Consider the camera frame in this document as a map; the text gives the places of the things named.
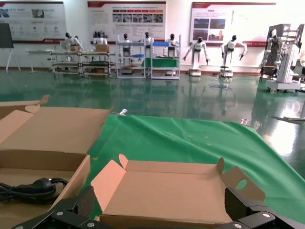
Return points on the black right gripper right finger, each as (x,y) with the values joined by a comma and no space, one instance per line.
(252,214)

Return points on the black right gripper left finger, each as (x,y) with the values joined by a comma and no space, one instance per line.
(71,214)

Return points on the cardboard mailer box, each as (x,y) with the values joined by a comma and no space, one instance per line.
(166,190)
(54,128)

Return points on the small shallow cardboard box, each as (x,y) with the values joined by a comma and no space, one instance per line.
(19,105)

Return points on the metal binder clip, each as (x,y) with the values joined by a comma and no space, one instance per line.
(245,121)
(123,112)

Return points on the green table cloth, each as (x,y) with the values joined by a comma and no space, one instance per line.
(190,143)

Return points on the white and black test rig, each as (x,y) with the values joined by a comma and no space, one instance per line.
(288,66)

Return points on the metal tube workbench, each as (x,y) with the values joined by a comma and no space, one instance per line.
(65,53)
(95,53)

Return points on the white long table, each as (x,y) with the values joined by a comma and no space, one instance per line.
(38,51)

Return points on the brown cardboard carton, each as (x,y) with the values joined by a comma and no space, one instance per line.
(102,48)

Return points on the white shelf rack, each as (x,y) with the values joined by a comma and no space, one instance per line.
(164,69)
(130,43)

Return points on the white humanoid robot on stool base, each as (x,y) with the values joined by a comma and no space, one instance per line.
(230,45)

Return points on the white humanoid robot in rig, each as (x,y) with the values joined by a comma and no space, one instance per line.
(272,43)

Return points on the green cloth on rack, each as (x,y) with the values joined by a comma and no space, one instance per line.
(162,62)

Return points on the dark board on easel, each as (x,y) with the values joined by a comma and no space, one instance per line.
(5,35)

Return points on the white humanoid robot on pedestal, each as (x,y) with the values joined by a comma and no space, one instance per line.
(197,47)

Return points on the wall board with round icons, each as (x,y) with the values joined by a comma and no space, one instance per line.
(33,21)

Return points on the wall board with building photos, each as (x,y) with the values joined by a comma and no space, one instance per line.
(228,19)

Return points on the wall board with orange arrows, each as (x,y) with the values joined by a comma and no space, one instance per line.
(126,21)

